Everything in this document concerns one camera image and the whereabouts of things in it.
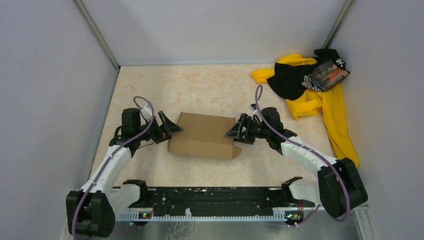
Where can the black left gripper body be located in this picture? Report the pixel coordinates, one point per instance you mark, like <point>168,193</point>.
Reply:
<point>155,132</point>

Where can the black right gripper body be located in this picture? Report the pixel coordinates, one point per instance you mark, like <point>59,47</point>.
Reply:
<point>254,130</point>

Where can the brown cardboard box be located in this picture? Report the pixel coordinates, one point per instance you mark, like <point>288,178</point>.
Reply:
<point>204,136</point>

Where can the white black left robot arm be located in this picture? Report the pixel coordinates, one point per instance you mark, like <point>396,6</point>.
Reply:
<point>102,185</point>

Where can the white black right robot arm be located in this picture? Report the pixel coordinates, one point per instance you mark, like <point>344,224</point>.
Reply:
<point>338,187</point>

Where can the black cloth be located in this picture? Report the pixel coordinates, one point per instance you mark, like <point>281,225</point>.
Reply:
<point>287,79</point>

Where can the patterned grey pouch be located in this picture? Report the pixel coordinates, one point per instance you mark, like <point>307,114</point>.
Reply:
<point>326,75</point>

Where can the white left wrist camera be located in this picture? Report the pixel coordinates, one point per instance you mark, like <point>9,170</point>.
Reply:
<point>147,113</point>

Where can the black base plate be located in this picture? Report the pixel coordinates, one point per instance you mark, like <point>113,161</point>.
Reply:
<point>216,201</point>

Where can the aluminium frame rail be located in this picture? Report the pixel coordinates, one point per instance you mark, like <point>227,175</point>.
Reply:
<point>286,217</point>

